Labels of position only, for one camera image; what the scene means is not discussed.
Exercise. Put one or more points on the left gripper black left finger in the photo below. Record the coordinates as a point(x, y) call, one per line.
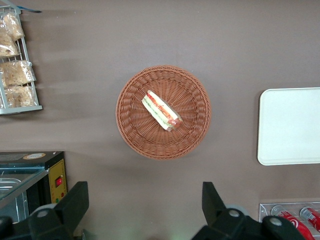
point(62, 215)

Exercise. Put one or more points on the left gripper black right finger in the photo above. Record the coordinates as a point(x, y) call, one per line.
point(225, 222)

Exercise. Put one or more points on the cream plastic tray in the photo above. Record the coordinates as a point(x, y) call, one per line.
point(290, 125)

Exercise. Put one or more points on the tray of packaged snacks right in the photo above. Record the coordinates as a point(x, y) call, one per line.
point(27, 62)

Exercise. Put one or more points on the clear acrylic bottle rack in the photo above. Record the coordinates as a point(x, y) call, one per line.
point(265, 208)

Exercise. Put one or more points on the black yellow food warmer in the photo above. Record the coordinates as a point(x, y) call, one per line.
point(30, 162)

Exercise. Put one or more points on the red cola bottle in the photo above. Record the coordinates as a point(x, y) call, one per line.
point(312, 216)
point(292, 221)

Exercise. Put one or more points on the round brown wicker basket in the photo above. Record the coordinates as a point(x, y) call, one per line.
point(190, 125)

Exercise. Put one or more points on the bagged bread pastry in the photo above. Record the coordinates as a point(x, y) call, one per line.
point(7, 46)
point(16, 73)
point(20, 96)
point(13, 26)

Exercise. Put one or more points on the triangular wrapped sandwich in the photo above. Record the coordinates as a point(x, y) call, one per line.
point(160, 111)

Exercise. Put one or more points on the blue tape strip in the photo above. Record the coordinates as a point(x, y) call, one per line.
point(27, 9)

